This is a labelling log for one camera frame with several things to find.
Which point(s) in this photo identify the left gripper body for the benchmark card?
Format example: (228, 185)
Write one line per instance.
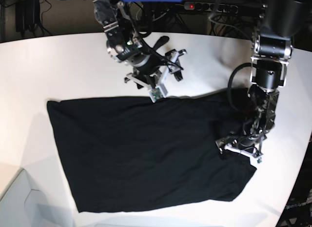
(254, 136)

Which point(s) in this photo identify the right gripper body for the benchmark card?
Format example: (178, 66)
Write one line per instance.
(146, 65)

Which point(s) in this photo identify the black t-shirt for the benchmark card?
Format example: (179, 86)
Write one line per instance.
(128, 154)

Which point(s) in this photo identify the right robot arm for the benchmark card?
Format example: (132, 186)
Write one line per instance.
(126, 44)

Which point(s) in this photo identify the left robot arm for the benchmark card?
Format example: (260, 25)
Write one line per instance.
(272, 49)

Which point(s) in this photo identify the black power strip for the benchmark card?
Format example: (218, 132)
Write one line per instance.
(208, 7)

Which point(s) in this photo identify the black box on floor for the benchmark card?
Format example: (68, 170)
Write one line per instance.
(27, 15)

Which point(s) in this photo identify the grey plastic bin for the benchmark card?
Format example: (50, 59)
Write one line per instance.
(21, 205)

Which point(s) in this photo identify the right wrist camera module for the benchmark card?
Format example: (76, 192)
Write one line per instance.
(157, 93)

